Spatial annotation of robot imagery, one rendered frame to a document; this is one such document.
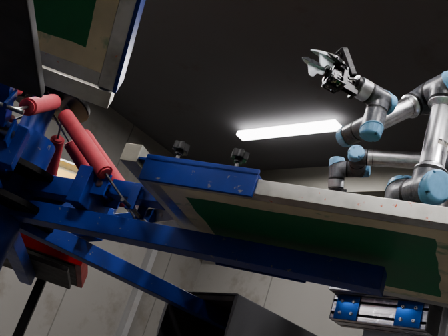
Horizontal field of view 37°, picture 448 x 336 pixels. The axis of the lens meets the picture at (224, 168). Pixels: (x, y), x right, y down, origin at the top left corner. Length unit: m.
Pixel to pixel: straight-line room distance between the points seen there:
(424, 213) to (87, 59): 0.85
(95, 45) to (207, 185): 0.42
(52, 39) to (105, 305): 6.03
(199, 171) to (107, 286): 5.98
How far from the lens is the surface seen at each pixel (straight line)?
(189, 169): 1.58
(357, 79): 2.32
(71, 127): 2.12
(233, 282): 7.97
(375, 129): 2.27
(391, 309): 2.30
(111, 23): 1.58
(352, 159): 3.04
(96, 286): 7.42
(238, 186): 1.52
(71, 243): 2.31
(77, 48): 1.63
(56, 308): 7.16
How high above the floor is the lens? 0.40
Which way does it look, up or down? 23 degrees up
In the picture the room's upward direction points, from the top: 19 degrees clockwise
